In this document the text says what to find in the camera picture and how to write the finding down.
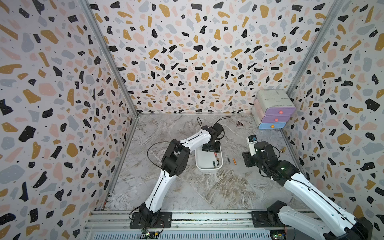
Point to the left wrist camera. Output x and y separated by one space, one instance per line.
219 131

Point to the aluminium corner post left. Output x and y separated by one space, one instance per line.
85 6

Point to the small triangular sticker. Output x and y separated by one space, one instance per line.
239 123

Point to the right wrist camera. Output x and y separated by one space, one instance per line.
252 140

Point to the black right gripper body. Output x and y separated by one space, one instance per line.
251 161

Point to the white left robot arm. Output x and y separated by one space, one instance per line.
174 162

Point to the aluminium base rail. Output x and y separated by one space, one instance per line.
205 225

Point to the white plastic storage box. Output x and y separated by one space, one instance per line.
204 161

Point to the pastel drawer organiser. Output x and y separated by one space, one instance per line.
272 109

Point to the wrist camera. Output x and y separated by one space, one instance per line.
252 140
219 131

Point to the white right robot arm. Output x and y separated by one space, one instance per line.
333 222

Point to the aluminium corner post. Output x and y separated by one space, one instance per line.
85 6
332 14

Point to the aluminium corner post right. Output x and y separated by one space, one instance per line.
332 14

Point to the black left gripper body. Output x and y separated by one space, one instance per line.
215 148

